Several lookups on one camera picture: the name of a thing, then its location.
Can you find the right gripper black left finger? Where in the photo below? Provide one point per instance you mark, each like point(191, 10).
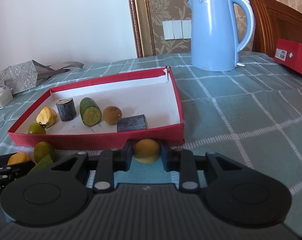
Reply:
point(82, 172)

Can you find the wooden headboard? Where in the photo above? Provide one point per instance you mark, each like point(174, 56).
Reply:
point(274, 20)

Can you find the gold ornate wall frame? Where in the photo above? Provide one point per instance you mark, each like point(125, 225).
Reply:
point(147, 19)

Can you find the red cardboard box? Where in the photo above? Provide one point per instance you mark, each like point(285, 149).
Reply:
point(289, 53)

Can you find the lying dark sugarcane piece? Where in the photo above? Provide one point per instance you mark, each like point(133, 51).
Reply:
point(132, 123)

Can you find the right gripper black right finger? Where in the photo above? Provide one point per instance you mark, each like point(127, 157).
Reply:
point(220, 172)

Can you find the green cucumber half in tray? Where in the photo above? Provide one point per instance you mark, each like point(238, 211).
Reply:
point(90, 112)

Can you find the long green cucumber piece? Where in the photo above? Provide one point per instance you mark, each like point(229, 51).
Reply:
point(45, 162)

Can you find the small green lime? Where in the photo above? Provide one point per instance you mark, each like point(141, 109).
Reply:
point(37, 128)

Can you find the light blue electric kettle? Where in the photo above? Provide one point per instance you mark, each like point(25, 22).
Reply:
point(214, 36)

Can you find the white wall switch panel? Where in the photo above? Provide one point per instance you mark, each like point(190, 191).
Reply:
point(177, 29)

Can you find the red shallow cardboard tray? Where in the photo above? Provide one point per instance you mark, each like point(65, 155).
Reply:
point(152, 92)

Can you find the yellow jackfruit piece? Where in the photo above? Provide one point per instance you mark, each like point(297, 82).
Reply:
point(19, 157)
point(47, 117)

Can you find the large green lime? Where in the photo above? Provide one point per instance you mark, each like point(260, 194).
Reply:
point(42, 149)

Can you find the teal plaid bed cover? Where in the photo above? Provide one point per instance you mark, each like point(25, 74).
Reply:
point(252, 114)

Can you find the yellow jackfruit piece in tray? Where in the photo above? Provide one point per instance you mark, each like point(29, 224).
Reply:
point(47, 117)

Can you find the grey patterned gift bag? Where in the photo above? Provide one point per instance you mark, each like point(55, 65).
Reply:
point(27, 75)

